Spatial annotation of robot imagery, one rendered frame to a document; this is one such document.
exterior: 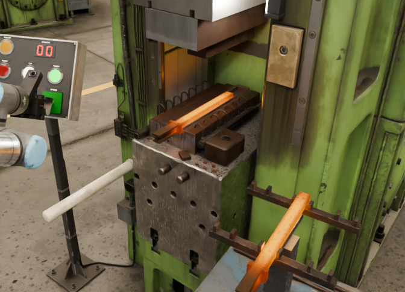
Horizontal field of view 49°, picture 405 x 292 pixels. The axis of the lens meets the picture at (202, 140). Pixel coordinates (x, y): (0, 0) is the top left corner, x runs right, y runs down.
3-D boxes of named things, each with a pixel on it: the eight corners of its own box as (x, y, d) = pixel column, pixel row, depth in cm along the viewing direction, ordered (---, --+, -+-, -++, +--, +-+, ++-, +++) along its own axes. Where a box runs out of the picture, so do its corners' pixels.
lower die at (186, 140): (194, 155, 147) (195, 132, 143) (149, 135, 157) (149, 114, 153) (258, 110, 177) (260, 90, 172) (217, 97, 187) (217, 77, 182)
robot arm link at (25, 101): (-5, 82, 132) (25, 85, 130) (5, 84, 136) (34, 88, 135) (-9, 112, 132) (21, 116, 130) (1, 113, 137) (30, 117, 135)
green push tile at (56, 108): (59, 114, 156) (62, 93, 156) (40, 111, 157) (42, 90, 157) (62, 114, 158) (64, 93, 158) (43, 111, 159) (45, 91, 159)
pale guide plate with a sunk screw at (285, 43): (292, 88, 129) (301, 31, 120) (265, 80, 133) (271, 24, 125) (296, 86, 130) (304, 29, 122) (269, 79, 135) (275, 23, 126)
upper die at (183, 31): (196, 52, 129) (197, 18, 124) (145, 37, 139) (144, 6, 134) (267, 21, 159) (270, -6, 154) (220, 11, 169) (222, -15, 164)
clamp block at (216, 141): (225, 167, 141) (226, 150, 138) (203, 158, 145) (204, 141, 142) (244, 152, 150) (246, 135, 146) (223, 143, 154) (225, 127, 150)
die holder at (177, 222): (214, 280, 158) (220, 179, 136) (137, 235, 177) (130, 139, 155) (286, 203, 198) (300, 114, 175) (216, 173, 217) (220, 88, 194)
